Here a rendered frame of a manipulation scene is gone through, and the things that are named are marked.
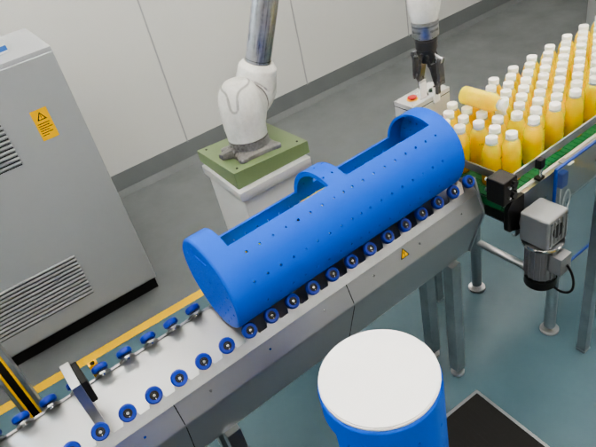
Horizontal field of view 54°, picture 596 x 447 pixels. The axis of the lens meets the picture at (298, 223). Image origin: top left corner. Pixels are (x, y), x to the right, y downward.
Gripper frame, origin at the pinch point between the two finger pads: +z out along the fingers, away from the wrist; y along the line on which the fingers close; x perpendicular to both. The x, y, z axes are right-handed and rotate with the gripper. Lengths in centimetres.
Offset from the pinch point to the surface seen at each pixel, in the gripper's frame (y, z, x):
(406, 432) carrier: 81, 16, -96
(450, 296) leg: 24, 69, -21
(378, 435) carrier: 78, 15, -101
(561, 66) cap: 14, 10, 57
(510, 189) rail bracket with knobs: 41.2, 19.6, -9.3
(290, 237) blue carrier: 28, -1, -83
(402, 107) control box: -13.2, 8.8, -1.6
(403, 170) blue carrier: 28, 0, -42
